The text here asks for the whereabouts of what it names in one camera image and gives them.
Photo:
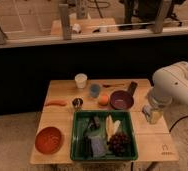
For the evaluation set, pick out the beige yellow gripper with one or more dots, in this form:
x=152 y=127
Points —
x=152 y=115

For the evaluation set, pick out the blue grey sponge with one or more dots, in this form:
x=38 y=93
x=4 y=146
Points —
x=98 y=146

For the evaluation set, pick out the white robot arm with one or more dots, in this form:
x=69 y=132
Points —
x=169 y=83

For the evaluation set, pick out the blue plastic cup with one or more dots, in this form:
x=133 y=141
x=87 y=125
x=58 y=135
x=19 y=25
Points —
x=94 y=90

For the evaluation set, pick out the small metal cup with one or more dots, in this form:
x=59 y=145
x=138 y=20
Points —
x=77 y=103

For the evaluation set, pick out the white plastic cup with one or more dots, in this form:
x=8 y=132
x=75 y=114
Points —
x=81 y=80

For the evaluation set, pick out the purple bowl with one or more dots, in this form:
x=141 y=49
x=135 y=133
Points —
x=121 y=100

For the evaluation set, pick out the yellow banana pieces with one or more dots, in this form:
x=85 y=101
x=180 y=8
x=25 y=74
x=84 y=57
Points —
x=111 y=126

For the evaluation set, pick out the dark grape bunch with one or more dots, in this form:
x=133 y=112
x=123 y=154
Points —
x=119 y=143

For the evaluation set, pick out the orange fruit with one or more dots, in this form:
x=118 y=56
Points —
x=103 y=100

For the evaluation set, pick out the black utensil in bin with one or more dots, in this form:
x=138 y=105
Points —
x=91 y=126

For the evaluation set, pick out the green plastic bin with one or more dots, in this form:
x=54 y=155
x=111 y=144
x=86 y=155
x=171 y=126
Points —
x=80 y=121

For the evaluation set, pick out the orange carrot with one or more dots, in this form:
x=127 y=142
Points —
x=56 y=103

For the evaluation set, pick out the orange red bowl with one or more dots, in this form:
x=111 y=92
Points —
x=49 y=140

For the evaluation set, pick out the wooden background table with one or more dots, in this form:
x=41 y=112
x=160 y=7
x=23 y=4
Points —
x=87 y=26

